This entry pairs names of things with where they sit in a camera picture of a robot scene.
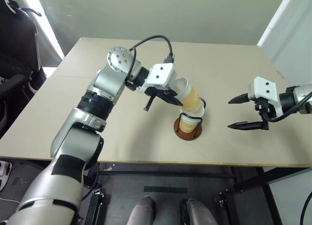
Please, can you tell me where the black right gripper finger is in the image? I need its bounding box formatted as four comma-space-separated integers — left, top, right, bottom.
227, 121, 265, 131
228, 93, 252, 104

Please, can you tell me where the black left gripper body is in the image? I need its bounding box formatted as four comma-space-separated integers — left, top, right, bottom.
143, 85, 178, 113

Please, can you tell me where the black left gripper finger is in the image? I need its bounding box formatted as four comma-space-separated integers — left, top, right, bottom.
158, 92, 184, 107

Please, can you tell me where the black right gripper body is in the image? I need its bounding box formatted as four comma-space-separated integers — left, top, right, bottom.
254, 97, 277, 131

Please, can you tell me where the tan white paper cup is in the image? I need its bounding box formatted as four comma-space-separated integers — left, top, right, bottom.
179, 114, 199, 133
180, 102, 206, 119
174, 76, 204, 112

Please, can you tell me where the brown wire cup holder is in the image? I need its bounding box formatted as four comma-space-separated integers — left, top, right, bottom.
173, 97, 207, 141

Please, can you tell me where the white board panel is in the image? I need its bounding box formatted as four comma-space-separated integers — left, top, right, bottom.
257, 0, 312, 83

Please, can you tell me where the grey rounded shape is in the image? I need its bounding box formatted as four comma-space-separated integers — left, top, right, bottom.
126, 196, 156, 225
182, 198, 219, 225

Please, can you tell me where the black office chair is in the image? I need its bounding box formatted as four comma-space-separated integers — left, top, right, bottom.
0, 0, 47, 138

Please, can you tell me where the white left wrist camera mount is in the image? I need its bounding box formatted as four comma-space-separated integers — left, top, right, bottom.
141, 62, 176, 94

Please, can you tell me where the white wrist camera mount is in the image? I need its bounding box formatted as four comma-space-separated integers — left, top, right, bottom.
141, 62, 176, 94
247, 76, 283, 116

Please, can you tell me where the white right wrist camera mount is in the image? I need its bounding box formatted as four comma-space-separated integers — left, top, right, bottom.
247, 76, 283, 116

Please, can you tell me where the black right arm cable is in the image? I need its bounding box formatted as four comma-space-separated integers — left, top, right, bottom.
265, 90, 312, 123

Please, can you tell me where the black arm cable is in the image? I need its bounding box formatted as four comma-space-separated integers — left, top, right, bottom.
124, 35, 175, 85
265, 90, 312, 123

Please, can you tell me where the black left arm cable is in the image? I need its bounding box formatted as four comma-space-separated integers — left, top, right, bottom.
124, 35, 175, 85

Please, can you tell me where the black metal table frame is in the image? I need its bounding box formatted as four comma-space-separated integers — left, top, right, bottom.
82, 163, 305, 225

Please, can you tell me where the black robot body cable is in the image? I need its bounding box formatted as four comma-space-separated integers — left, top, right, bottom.
300, 190, 312, 225

